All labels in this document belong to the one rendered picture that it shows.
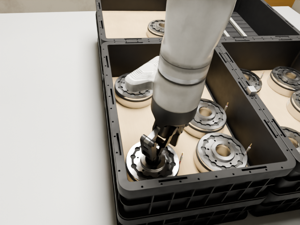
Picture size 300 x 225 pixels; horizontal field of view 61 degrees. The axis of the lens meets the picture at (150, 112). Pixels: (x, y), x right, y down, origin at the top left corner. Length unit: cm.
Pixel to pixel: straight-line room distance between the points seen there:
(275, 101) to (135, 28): 51
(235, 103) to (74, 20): 88
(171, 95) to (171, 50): 7
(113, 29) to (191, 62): 63
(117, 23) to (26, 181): 59
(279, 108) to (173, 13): 52
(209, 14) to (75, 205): 50
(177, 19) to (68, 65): 73
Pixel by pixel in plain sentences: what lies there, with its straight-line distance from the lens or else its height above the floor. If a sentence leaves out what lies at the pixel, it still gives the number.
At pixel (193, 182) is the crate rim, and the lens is 40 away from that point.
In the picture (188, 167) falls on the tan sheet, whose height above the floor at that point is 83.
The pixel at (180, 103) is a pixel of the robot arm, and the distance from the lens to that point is 36.
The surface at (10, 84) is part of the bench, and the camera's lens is 94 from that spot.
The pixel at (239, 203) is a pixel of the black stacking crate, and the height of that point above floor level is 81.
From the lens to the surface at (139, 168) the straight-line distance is 48.
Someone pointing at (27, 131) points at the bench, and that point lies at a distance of 77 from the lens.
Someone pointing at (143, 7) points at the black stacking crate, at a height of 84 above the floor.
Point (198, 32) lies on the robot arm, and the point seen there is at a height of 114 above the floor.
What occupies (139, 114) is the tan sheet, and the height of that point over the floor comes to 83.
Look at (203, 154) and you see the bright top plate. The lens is 52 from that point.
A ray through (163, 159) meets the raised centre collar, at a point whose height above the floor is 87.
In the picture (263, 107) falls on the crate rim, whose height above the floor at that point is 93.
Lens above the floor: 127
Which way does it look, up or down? 46 degrees down
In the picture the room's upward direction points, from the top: 8 degrees clockwise
